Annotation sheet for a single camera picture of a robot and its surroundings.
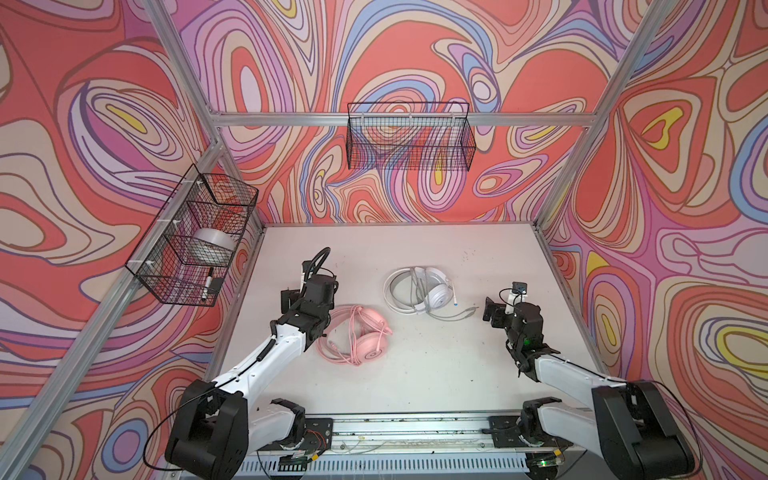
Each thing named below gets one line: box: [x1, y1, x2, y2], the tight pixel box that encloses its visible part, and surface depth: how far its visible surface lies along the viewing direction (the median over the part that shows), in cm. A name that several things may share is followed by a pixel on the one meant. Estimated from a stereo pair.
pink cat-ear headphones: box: [316, 305, 393, 367], surface depth 86 cm
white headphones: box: [383, 266, 458, 315], surface depth 95 cm
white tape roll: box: [185, 228, 237, 265], surface depth 74 cm
